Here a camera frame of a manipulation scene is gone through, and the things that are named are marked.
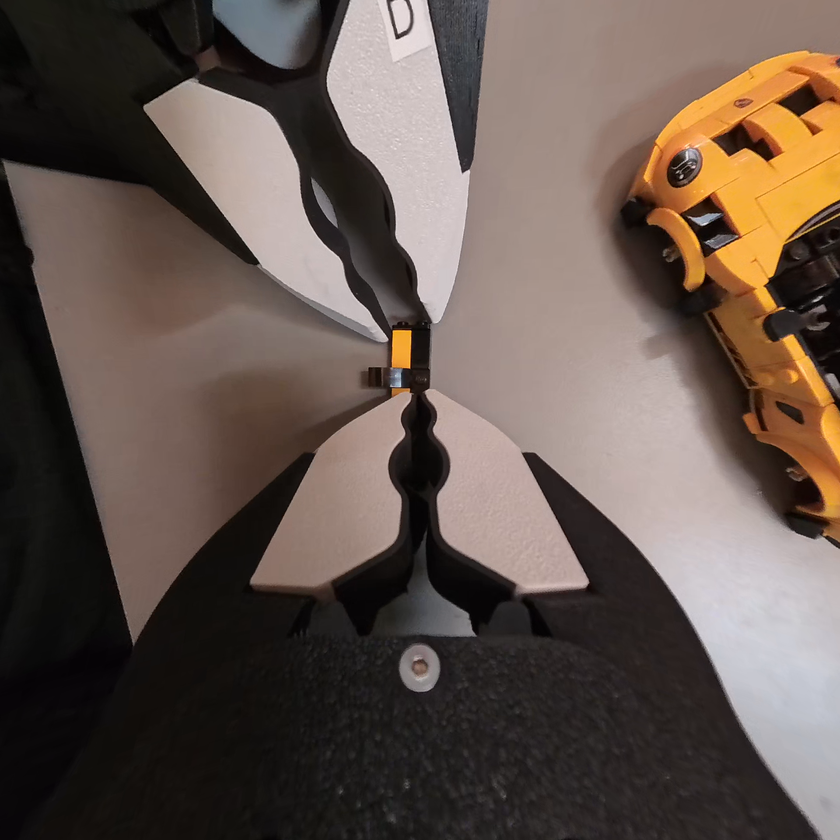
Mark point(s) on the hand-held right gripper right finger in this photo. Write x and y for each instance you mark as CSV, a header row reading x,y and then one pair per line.
x,y
505,512

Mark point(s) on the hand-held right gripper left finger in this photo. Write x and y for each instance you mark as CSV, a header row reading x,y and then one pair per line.
x,y
334,512

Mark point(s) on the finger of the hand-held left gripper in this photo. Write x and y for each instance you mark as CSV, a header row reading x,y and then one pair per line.
x,y
223,157
400,131

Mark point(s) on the black and yellow lego strip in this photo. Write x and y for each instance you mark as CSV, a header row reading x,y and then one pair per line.
x,y
400,348

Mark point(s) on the yellow lego car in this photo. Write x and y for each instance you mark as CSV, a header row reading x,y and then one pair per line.
x,y
754,197

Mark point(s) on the person's dark clothing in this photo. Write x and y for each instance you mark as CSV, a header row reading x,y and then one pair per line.
x,y
39,459

